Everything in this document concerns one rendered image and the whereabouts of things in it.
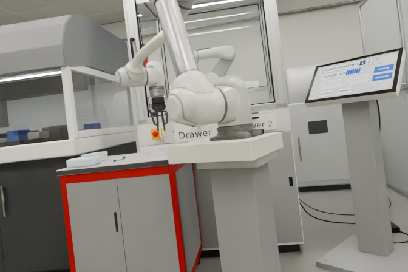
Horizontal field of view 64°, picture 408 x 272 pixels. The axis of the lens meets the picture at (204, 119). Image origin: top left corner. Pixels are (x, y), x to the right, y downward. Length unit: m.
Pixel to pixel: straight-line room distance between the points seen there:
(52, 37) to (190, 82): 1.24
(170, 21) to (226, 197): 0.78
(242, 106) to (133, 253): 0.92
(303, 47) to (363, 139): 3.56
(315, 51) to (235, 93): 4.19
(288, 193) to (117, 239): 1.10
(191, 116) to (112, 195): 0.69
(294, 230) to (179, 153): 1.17
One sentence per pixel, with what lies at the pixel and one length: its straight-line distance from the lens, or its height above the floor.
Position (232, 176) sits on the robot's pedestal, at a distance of 1.40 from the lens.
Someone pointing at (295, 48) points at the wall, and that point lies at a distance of 5.48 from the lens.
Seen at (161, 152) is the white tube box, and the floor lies 0.78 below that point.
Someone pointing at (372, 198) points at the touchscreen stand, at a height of 0.37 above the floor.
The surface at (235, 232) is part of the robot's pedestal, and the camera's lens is 1.46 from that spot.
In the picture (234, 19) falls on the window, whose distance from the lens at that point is 2.27.
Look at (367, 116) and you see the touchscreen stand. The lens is 2.08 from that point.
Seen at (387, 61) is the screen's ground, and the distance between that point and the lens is 2.08.
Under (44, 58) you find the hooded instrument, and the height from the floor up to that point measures 1.43.
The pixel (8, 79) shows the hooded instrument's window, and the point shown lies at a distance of 2.45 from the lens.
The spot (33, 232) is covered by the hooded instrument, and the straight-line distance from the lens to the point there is 2.52.
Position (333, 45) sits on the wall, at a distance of 5.57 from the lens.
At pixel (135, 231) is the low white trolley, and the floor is 0.42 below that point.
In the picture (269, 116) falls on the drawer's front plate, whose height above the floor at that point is 0.91.
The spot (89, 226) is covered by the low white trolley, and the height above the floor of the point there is 0.46.
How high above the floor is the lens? 0.93
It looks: level
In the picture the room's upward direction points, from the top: 7 degrees counter-clockwise
